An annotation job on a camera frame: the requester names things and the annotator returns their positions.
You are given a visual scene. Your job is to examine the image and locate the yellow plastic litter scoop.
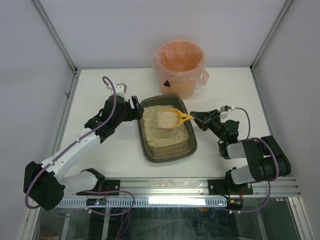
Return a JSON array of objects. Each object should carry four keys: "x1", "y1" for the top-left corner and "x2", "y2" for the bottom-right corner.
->
[{"x1": 156, "y1": 109, "x2": 195, "y2": 129}]

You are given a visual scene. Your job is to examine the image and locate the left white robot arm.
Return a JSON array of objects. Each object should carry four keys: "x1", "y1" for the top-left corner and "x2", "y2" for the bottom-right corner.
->
[{"x1": 23, "y1": 95, "x2": 143, "y2": 211}]

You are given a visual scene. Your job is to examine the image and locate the dark grey litter box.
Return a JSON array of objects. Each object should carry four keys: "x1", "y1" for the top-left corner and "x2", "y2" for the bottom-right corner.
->
[{"x1": 137, "y1": 94, "x2": 198, "y2": 163}]

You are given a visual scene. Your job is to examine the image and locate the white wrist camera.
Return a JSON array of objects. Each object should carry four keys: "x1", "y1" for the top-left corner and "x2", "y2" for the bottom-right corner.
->
[
  {"x1": 107, "y1": 83, "x2": 128, "y2": 102},
  {"x1": 219, "y1": 105, "x2": 236, "y2": 119}
]

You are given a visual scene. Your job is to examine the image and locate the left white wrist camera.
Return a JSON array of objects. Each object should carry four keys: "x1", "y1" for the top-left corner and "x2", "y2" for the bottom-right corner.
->
[{"x1": 107, "y1": 83, "x2": 128, "y2": 102}]

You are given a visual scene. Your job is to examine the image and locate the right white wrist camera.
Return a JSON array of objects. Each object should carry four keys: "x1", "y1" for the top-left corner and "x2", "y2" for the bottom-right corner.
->
[{"x1": 219, "y1": 105, "x2": 236, "y2": 119}]

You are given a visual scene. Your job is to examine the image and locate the orange trash bin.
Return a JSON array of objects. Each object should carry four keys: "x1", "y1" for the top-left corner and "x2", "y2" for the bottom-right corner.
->
[{"x1": 159, "y1": 42, "x2": 205, "y2": 99}]

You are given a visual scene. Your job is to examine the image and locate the white slotted cable duct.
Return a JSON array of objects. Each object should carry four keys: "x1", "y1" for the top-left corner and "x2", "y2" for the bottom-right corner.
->
[{"x1": 57, "y1": 196, "x2": 227, "y2": 208}]

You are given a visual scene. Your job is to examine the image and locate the translucent pink bin liner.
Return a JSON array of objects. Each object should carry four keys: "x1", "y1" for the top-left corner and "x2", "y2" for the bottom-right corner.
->
[{"x1": 152, "y1": 40, "x2": 209, "y2": 86}]

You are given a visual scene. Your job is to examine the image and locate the aluminium mounting rail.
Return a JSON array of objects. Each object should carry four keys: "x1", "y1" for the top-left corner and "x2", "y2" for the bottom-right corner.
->
[{"x1": 62, "y1": 177, "x2": 300, "y2": 199}]

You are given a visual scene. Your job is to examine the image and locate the cat litter granules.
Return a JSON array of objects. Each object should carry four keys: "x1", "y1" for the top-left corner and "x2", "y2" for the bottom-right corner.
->
[{"x1": 142, "y1": 105, "x2": 190, "y2": 148}]

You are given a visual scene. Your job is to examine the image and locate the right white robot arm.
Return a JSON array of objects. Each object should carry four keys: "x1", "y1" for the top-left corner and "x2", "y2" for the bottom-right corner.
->
[{"x1": 190, "y1": 105, "x2": 292, "y2": 195}]

